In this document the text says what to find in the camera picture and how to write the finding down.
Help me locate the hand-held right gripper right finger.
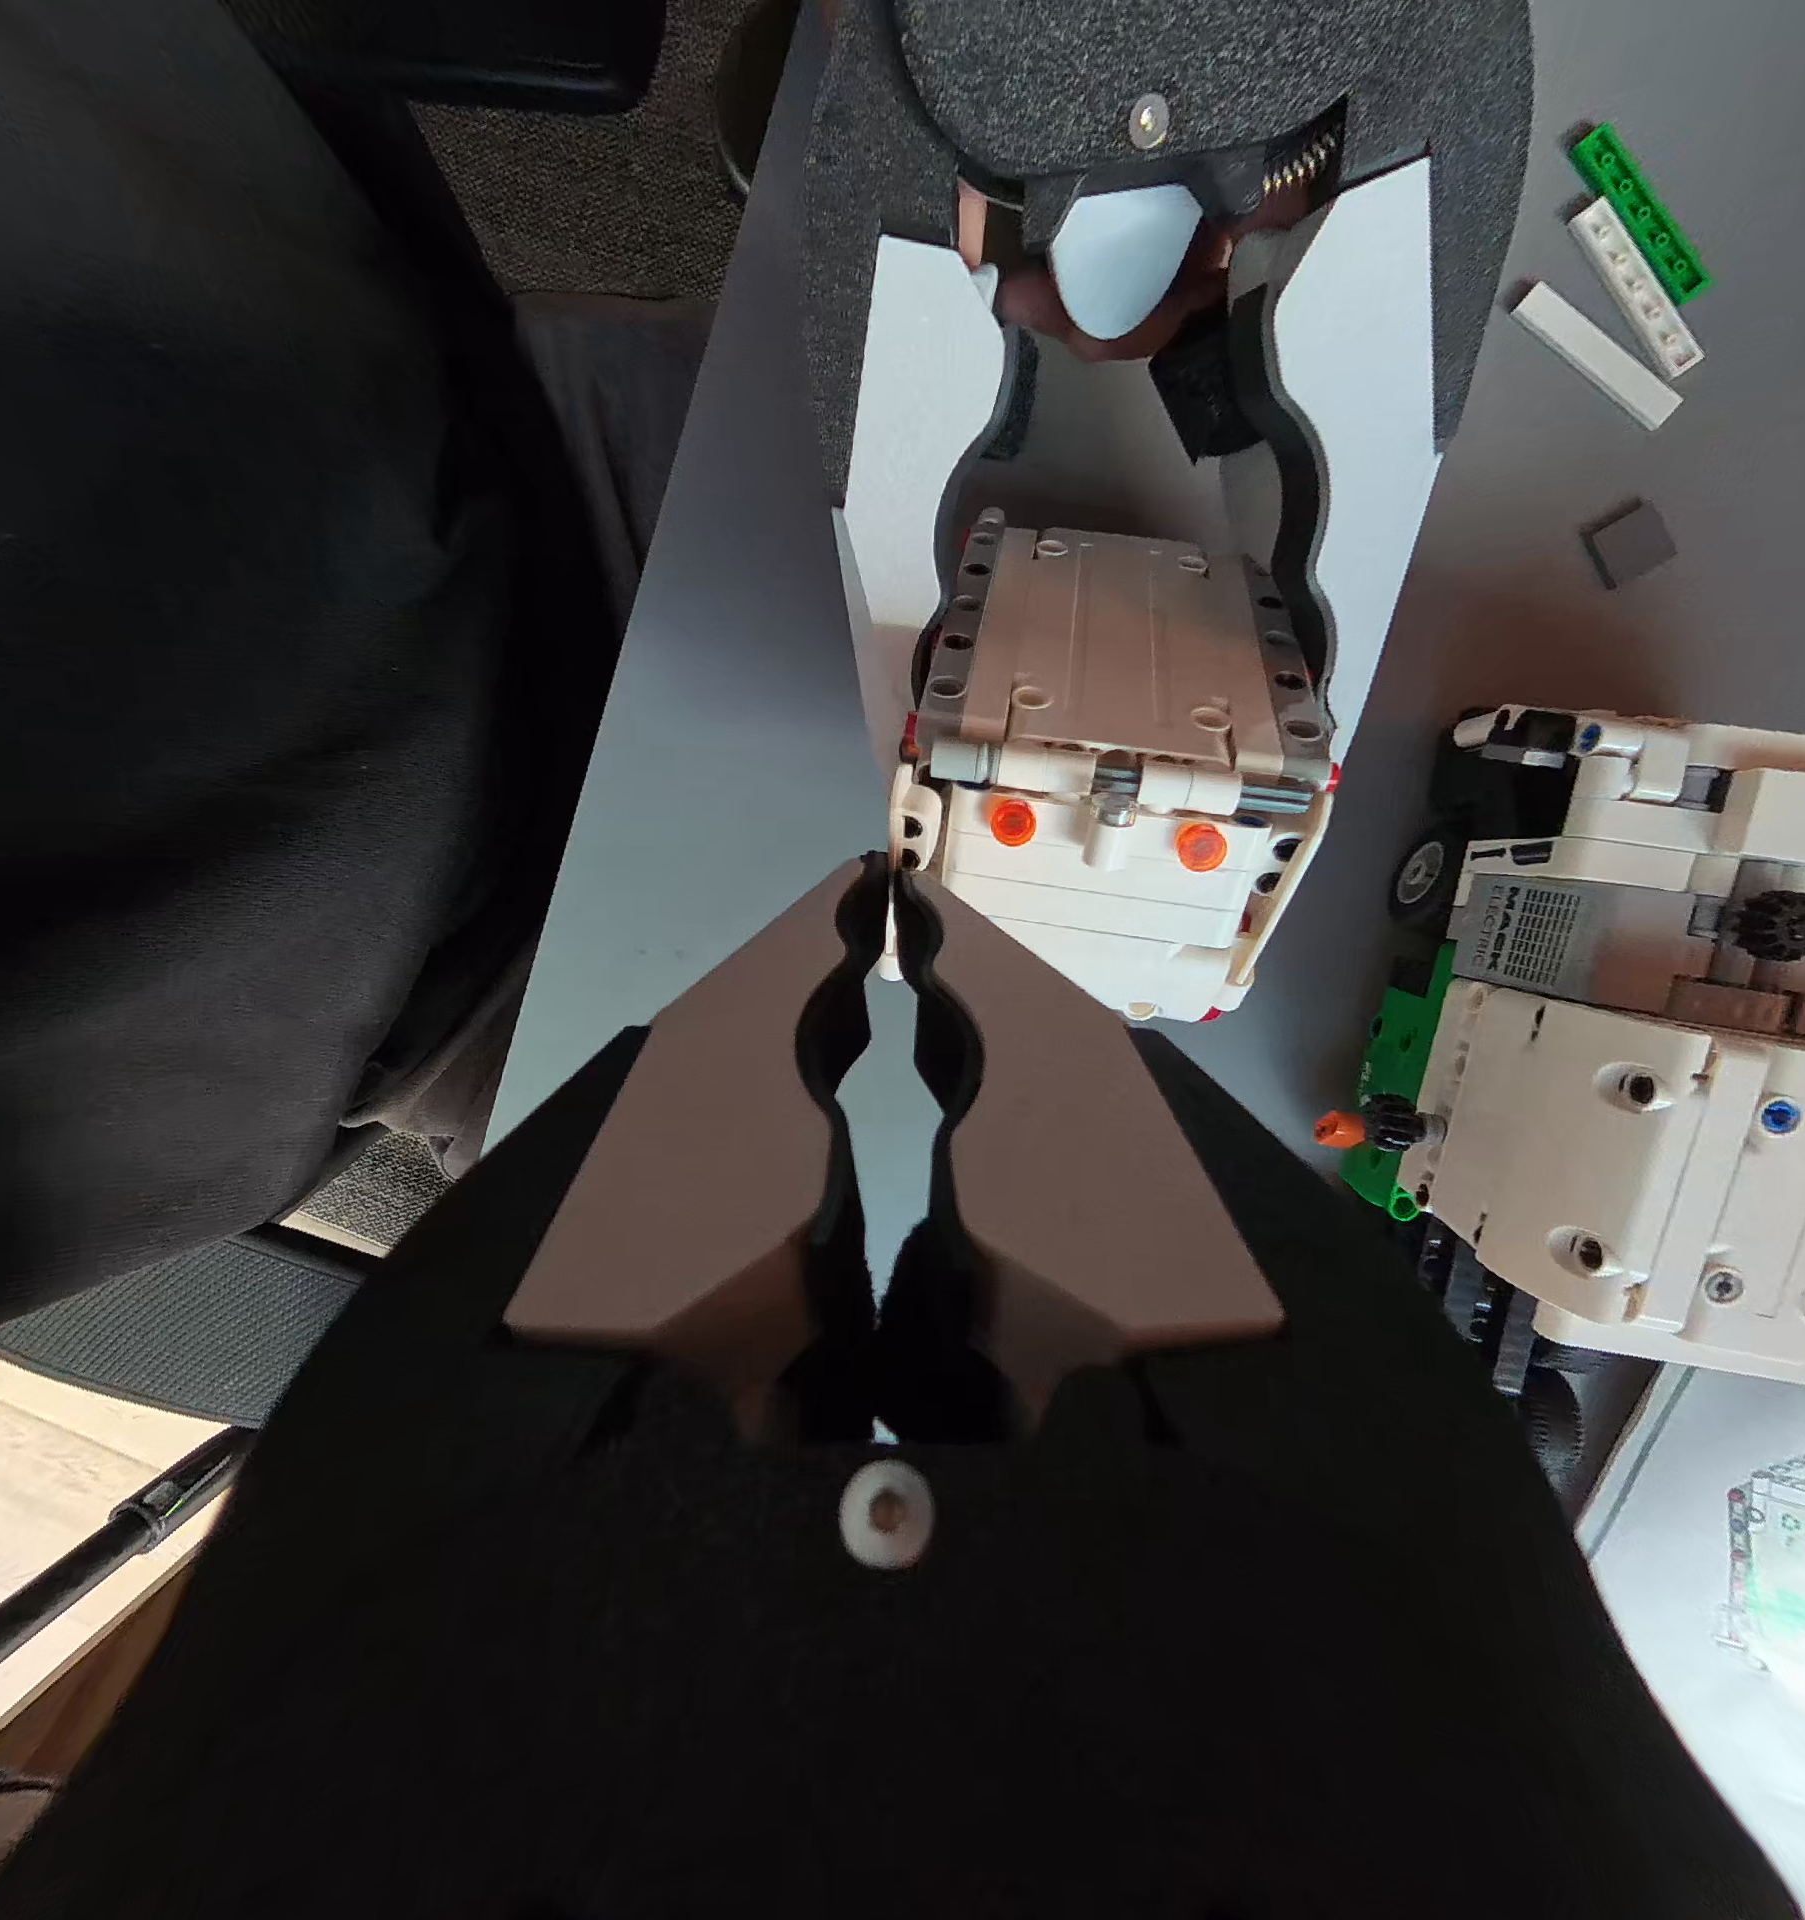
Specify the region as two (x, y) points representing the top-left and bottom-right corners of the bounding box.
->
(897, 873), (1286, 1429)

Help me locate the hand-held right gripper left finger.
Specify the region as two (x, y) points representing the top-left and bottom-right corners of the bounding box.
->
(502, 852), (892, 1438)

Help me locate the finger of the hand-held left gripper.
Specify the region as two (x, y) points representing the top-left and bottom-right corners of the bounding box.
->
(833, 233), (1054, 752)
(1218, 149), (1444, 745)

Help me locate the white lego truck container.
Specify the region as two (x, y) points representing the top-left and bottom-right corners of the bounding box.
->
(889, 509), (1341, 1025)

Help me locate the white lego beam piece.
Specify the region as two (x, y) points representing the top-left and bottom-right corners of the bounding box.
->
(871, 779), (947, 986)

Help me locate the green lego plate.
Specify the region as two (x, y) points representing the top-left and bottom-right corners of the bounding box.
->
(1567, 123), (1717, 305)

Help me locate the grey square lego tile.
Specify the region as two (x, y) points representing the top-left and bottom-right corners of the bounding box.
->
(1578, 498), (1681, 590)

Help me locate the white green lego truck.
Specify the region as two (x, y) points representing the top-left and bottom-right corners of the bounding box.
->
(1314, 704), (1805, 1397)

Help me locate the person's left hand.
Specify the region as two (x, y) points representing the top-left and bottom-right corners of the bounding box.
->
(954, 181), (1272, 363)

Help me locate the black tripod stand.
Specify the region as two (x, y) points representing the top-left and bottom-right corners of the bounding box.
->
(0, 1426), (257, 1707)

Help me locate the white printed booklet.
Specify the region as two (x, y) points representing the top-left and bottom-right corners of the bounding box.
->
(1575, 1363), (1805, 1920)

